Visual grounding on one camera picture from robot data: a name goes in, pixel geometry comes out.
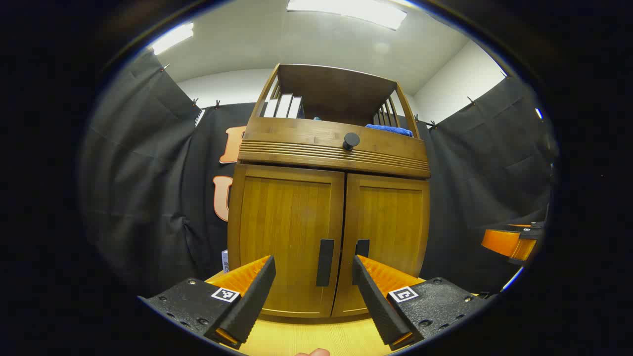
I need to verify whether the large ceiling light panel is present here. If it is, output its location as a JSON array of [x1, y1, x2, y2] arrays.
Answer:
[[287, 0, 407, 30]]

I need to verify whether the wooden shoe cabinet door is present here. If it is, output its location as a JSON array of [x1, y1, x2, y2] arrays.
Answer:
[[331, 173, 431, 318], [228, 164, 345, 318]]

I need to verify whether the wooden ribbed cabinet drawer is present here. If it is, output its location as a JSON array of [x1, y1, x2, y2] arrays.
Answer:
[[238, 117, 431, 178]]

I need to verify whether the blue folded cloth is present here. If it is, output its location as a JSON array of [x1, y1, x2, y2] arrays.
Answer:
[[365, 124, 413, 137]]

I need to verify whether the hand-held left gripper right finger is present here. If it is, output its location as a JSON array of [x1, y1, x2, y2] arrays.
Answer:
[[352, 255, 488, 352]]

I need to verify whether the wooden double-door shoe cabinet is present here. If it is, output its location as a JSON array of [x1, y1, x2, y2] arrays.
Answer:
[[227, 63, 432, 319]]

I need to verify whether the black backdrop cloth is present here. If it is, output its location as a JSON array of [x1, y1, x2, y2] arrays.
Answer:
[[79, 49, 559, 297]]

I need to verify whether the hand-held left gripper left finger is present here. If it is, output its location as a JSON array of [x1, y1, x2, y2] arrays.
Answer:
[[137, 255, 276, 350]]

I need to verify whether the narrow ceiling light panel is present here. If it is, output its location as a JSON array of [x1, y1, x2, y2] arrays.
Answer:
[[148, 22, 194, 55]]

